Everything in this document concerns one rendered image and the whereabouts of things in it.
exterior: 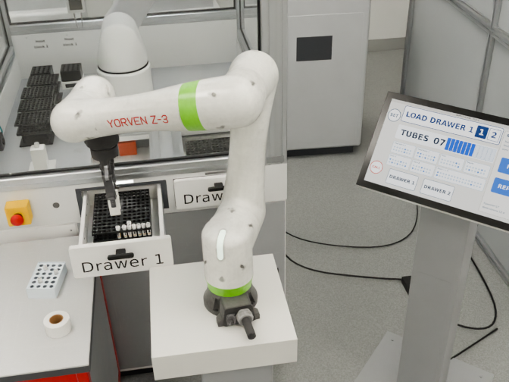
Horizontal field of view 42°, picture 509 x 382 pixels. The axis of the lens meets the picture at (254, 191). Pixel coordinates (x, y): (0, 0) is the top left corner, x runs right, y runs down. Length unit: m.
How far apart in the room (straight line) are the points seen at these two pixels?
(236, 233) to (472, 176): 0.73
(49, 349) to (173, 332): 0.35
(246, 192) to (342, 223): 1.82
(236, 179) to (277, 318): 0.38
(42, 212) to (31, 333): 0.47
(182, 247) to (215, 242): 0.70
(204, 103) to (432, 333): 1.33
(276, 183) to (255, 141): 0.57
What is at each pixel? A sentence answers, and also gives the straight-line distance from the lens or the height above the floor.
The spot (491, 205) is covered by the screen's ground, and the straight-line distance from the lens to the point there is 2.00.
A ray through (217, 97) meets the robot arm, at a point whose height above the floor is 1.46.
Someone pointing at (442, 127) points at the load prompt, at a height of 1.14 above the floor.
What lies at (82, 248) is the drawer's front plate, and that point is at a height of 0.93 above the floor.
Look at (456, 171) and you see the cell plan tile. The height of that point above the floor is 1.06.
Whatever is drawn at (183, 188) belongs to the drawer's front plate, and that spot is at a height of 0.90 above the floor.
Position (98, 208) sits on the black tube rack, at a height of 0.90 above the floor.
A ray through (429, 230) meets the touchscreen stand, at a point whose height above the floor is 0.80.
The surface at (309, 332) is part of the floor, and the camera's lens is 2.94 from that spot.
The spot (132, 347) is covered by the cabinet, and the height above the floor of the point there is 0.19.
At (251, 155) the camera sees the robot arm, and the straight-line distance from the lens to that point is 1.72.
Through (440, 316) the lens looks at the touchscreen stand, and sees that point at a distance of 2.40.
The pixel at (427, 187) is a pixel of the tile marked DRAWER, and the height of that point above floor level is 1.00.
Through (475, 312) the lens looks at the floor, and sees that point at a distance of 3.15.
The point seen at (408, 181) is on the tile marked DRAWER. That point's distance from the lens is 2.05.
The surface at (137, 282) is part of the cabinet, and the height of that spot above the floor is 0.51.
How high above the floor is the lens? 2.09
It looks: 33 degrees down
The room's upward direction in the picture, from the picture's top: 2 degrees counter-clockwise
